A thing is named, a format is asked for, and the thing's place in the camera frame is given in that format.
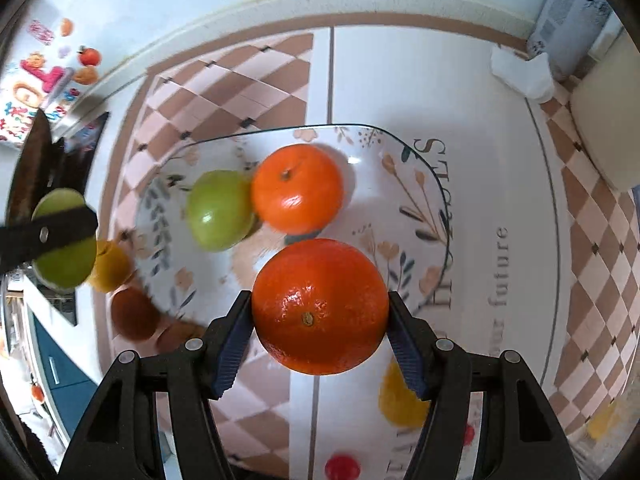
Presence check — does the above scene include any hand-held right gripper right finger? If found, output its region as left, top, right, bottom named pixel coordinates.
left=387, top=290, right=583, bottom=480

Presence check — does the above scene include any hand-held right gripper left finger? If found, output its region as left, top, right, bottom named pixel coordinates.
left=59, top=290, right=253, bottom=480

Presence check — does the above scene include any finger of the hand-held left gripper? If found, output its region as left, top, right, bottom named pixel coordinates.
left=0, top=205, right=98, bottom=273

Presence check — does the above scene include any green apple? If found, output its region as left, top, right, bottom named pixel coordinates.
left=31, top=188, right=98, bottom=291
left=187, top=170, right=257, bottom=253

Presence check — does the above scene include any yellow citrus fruit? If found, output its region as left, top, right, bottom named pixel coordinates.
left=378, top=360, right=431, bottom=428
left=87, top=240, right=136, bottom=293

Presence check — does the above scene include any dark red apple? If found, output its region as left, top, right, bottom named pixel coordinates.
left=156, top=321, right=208, bottom=353

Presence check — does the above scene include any large orange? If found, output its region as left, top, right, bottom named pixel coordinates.
left=251, top=238, right=390, bottom=376

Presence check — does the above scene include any reddish brown apple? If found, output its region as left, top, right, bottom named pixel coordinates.
left=110, top=286, right=161, bottom=342

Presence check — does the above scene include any floral glass plate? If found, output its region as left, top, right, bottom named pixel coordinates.
left=132, top=124, right=449, bottom=331

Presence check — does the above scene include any black gas stove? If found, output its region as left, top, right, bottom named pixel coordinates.
left=30, top=111, right=110, bottom=328

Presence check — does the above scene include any blue cupboard front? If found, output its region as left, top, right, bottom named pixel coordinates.
left=27, top=305, right=98, bottom=441

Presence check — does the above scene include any checked printed table mat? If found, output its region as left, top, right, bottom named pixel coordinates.
left=92, top=12, right=640, bottom=480

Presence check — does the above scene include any cream utensil holder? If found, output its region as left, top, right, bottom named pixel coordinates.
left=570, top=25, right=640, bottom=193

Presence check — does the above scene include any white crumpled tissue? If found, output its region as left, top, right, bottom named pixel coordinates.
left=490, top=45, right=556, bottom=103

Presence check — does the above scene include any grey spray can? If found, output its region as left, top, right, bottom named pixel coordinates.
left=527, top=0, right=613, bottom=83

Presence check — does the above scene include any colourful wall sticker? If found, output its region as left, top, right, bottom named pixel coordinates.
left=0, top=17, right=103, bottom=143

